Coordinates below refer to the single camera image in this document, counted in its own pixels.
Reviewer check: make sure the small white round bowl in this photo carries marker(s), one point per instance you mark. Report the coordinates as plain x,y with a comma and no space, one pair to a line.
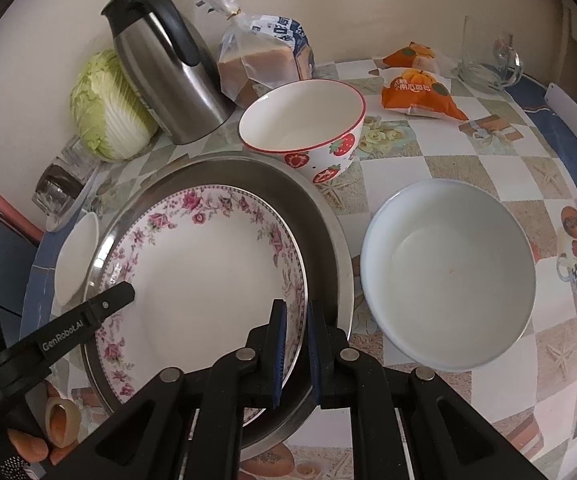
448,274

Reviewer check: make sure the strawberry pattern bowl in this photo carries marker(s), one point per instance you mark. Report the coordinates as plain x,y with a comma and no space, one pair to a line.
313,126

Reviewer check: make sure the large stainless steel basin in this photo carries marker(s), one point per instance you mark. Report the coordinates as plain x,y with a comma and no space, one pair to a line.
322,244

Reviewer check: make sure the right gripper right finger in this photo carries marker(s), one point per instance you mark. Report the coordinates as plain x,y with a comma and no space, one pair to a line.
405,425

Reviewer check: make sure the dark blue cabinet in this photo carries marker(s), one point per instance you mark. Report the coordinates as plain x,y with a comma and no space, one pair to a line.
16,257

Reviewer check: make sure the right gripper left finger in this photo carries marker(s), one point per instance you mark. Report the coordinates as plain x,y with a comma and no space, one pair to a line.
187,426

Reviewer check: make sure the orange snack packet rear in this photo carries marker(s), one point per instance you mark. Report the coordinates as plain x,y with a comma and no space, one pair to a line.
414,56

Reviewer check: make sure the orange snack packet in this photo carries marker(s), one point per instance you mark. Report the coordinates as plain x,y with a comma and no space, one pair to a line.
416,92
414,56

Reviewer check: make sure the stainless steel thermos jug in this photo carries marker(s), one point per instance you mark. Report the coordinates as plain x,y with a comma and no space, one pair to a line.
169,65

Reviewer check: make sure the white squarish bowl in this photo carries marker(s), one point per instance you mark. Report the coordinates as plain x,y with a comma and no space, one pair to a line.
75,257

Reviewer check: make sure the person's left hand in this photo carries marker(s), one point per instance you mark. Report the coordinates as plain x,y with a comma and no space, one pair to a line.
60,424

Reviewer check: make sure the clear glass mug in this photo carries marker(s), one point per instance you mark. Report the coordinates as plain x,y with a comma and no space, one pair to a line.
489,60

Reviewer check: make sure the napa cabbage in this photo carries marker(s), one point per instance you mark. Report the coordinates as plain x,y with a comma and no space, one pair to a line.
109,116

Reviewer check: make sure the white power strip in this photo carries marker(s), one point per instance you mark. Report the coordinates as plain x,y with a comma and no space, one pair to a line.
562,105

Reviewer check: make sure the bagged sliced bread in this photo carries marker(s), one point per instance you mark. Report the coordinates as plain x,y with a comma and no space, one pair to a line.
259,52

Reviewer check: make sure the orange snack packet front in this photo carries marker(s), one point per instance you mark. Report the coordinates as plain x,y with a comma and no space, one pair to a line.
416,92

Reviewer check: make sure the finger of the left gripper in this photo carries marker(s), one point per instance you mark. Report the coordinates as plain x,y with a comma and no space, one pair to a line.
33,356

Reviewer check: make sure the upturned glass cup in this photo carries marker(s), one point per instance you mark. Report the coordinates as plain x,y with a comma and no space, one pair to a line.
50,198
79,158

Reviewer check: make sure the glass teapot brown handle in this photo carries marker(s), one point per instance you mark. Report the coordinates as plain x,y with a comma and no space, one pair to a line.
58,172

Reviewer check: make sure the pink floral round plate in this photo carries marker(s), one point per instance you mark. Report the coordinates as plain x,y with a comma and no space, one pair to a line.
206,264

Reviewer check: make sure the white oval tray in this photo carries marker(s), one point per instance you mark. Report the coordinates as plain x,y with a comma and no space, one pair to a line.
55,223

